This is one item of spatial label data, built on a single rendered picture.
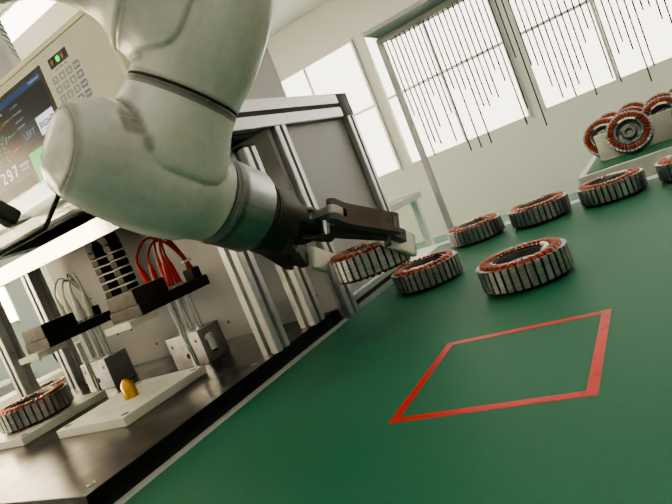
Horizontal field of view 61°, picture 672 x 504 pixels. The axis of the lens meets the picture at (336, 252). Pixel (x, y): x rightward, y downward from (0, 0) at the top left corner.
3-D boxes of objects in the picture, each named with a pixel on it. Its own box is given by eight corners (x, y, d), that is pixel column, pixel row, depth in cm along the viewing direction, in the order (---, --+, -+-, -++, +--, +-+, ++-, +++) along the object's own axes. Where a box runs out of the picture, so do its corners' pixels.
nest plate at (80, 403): (24, 445, 82) (20, 438, 82) (-25, 454, 90) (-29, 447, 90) (107, 395, 95) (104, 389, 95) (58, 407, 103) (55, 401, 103)
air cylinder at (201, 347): (209, 363, 88) (195, 330, 87) (177, 371, 92) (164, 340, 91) (230, 349, 92) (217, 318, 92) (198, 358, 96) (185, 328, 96)
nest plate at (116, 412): (127, 426, 69) (122, 417, 69) (59, 439, 77) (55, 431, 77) (207, 372, 82) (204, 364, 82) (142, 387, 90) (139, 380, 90)
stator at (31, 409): (28, 431, 85) (18, 408, 84) (-12, 440, 90) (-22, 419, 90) (89, 395, 94) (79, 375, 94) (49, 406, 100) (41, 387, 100)
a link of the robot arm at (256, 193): (183, 172, 61) (227, 188, 65) (180, 252, 58) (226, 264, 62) (239, 140, 55) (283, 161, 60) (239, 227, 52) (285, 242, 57)
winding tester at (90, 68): (153, 133, 82) (95, -5, 80) (2, 224, 105) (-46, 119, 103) (296, 116, 115) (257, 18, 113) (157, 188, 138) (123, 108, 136)
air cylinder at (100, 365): (115, 387, 100) (102, 358, 100) (90, 393, 104) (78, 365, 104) (137, 374, 105) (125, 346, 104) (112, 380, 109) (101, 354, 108)
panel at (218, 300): (338, 309, 90) (265, 129, 87) (94, 376, 124) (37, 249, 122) (341, 306, 91) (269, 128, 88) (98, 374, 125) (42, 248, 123)
